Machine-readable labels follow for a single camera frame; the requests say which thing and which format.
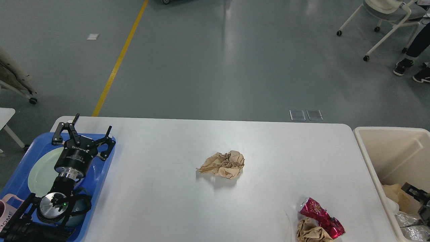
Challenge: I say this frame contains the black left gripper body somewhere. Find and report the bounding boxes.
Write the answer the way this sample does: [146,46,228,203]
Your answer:
[54,145,98,177]

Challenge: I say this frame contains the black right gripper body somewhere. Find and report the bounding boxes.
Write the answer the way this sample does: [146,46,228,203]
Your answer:
[418,200,430,226]

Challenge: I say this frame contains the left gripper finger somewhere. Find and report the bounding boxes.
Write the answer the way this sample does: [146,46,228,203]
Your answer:
[87,126,116,161]
[51,114,81,146]

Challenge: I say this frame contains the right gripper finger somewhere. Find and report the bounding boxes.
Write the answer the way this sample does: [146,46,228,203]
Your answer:
[402,183,430,204]

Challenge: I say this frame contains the brown paper bag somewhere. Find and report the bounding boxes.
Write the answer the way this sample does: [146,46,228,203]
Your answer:
[382,184,420,215]

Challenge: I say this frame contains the silver foil bag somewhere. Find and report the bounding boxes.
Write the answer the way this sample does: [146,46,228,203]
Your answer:
[395,211,430,242]

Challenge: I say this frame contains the mint green plate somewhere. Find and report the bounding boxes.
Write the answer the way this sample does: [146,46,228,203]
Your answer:
[28,147,63,197]

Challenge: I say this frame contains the pink home mug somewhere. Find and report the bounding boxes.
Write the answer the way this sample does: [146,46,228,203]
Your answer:
[0,194,24,231]

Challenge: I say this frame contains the red foil wrapper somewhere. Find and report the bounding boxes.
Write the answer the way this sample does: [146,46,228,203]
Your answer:
[298,197,346,240]

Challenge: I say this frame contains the brown paper ball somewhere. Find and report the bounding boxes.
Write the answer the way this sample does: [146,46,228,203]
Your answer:
[296,217,333,242]

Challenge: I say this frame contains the brown paper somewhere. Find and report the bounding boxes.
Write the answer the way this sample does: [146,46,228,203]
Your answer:
[197,151,245,179]

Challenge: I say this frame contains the white paper cup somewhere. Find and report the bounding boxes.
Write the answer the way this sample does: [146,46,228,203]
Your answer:
[385,197,399,215]

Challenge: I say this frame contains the beige plastic bin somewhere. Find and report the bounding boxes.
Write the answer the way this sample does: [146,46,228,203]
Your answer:
[353,127,430,242]

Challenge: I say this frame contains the teal home mug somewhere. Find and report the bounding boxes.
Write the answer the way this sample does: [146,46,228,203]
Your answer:
[66,187,92,227]

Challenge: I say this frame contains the white side table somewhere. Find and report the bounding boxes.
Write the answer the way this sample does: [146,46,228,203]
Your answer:
[0,108,26,149]

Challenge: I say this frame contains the beige chair at left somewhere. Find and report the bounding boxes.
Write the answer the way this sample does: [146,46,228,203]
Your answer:
[0,47,38,105]

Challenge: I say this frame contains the person with black sneakers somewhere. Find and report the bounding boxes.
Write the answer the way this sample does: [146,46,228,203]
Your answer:
[393,24,430,83]

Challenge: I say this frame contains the white rolling chair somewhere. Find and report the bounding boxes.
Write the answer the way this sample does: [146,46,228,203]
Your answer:
[336,0,427,62]

